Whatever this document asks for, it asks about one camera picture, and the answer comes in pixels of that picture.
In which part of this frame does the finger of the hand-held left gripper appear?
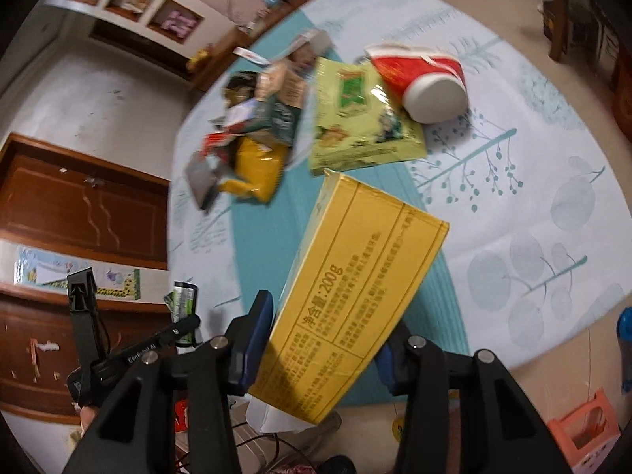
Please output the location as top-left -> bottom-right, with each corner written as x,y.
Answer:
101,313 -> 201,365
66,267 -> 108,371

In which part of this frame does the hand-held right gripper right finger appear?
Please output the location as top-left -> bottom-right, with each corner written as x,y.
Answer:
374,323 -> 578,474

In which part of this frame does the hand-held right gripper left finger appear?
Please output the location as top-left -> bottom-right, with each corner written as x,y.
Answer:
62,290 -> 275,474

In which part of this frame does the green white wrapper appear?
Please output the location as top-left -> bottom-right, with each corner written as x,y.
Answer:
165,280 -> 199,347

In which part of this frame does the yellow cardboard box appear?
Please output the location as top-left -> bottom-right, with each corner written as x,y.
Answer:
247,168 -> 450,425

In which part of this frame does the white plastic bag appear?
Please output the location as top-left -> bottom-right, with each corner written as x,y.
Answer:
244,395 -> 342,438

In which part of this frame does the wooden door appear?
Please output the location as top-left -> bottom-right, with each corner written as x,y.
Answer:
0,133 -> 171,270

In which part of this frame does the grey foil packet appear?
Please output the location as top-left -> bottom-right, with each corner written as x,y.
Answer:
184,155 -> 221,211

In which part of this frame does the yellow snack packet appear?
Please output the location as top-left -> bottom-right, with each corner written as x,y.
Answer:
217,135 -> 290,204

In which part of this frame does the red white wrapper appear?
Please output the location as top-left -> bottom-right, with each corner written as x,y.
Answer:
201,131 -> 239,155

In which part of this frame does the leaf printed tablecloth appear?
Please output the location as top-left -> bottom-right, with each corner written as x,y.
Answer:
168,0 -> 626,406

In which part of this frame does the brown green carton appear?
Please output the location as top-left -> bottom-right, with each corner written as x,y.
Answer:
247,59 -> 310,147

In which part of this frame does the blue bottle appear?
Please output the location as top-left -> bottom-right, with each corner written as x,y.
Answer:
616,306 -> 632,372

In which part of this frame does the green snack packet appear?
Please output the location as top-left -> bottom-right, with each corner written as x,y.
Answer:
308,56 -> 428,177

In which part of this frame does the dark crumpled packet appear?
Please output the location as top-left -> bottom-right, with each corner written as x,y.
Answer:
222,73 -> 260,109

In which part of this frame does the yellow toy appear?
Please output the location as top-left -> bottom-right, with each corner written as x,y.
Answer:
186,49 -> 212,74

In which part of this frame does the red paper cup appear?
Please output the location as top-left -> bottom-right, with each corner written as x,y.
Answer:
364,42 -> 468,124

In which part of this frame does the white red paper strip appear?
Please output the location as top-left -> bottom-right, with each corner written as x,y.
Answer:
234,47 -> 270,66

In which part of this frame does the white printed packet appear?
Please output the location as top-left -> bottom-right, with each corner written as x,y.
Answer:
290,30 -> 333,68

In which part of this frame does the wooden chair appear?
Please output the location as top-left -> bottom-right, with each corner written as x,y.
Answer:
536,0 -> 632,77

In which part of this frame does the colourful wall poster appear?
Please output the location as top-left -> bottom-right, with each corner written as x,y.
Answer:
15,246 -> 142,302

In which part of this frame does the black cable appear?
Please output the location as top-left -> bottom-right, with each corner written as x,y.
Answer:
229,422 -> 317,474

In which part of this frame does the wall niche shelf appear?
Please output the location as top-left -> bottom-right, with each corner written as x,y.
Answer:
44,0 -> 206,48

